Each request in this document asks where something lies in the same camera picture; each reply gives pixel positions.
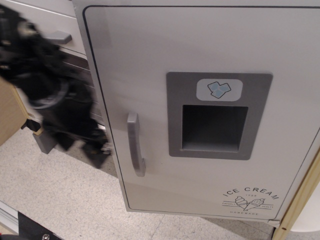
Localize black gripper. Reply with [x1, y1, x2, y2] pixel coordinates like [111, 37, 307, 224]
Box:
[29, 80, 112, 169]

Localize grey fridge door handle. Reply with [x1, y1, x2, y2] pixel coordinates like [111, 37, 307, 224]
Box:
[127, 112, 146, 177]

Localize white toy fridge door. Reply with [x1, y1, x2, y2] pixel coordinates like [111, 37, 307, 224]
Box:
[73, 0, 320, 223]

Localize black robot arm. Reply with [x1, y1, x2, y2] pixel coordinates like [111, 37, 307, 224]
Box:
[0, 5, 111, 169]

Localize grey cabinet leg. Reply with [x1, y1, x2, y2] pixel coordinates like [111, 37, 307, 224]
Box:
[32, 131, 58, 154]

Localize wooden side panel left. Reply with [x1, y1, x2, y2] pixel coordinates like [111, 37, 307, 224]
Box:
[0, 77, 28, 145]

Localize white toy oven door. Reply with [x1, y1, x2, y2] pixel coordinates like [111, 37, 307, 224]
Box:
[0, 0, 118, 180]

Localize grey ice dispenser panel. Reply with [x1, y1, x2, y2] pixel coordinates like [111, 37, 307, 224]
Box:
[166, 71, 273, 161]

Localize black clamp bracket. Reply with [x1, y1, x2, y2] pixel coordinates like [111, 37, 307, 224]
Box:
[20, 119, 41, 132]

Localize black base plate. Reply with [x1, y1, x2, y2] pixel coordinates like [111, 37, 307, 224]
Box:
[18, 212, 63, 240]

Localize aluminium rail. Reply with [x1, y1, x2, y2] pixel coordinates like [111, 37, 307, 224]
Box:
[0, 201, 19, 232]

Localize grey oven door handle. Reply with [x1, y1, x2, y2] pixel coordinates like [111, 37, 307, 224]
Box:
[43, 31, 72, 45]

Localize wooden frame post right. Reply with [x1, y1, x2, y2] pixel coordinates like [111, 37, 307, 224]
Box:
[271, 149, 320, 240]

